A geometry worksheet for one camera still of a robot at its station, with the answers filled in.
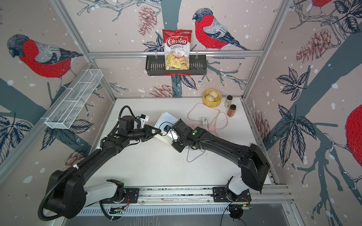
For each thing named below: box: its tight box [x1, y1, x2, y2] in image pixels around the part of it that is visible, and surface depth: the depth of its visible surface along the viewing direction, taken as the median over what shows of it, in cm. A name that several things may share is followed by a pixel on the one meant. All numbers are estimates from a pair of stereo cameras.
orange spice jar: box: [226, 104, 237, 118], surface depth 106 cm
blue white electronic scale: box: [154, 111, 179, 146], surface depth 79 cm
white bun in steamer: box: [205, 90, 219, 102], surface depth 119 cm
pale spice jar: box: [224, 95, 233, 108], surface depth 112 cm
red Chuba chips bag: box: [162, 29, 193, 71], surface depth 87 cm
